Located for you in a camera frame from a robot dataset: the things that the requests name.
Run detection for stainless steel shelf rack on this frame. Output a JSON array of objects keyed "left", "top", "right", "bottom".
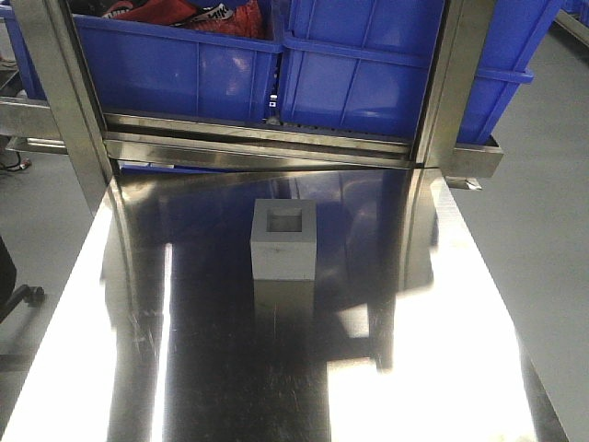
[{"left": 1, "top": 1, "right": 502, "bottom": 204}]

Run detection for blue bin with red clothes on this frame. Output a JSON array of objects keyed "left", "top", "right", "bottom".
[{"left": 74, "top": 1, "right": 282, "bottom": 122}]

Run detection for large blue plastic bin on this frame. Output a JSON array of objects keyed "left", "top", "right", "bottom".
[{"left": 278, "top": 1, "right": 560, "bottom": 145}]

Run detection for gray square hollow base block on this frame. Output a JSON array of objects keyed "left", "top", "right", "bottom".
[{"left": 250, "top": 199, "right": 318, "bottom": 281}]

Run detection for red and black clothes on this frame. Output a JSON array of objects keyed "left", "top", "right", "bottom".
[{"left": 68, "top": 0, "right": 266, "bottom": 39}]

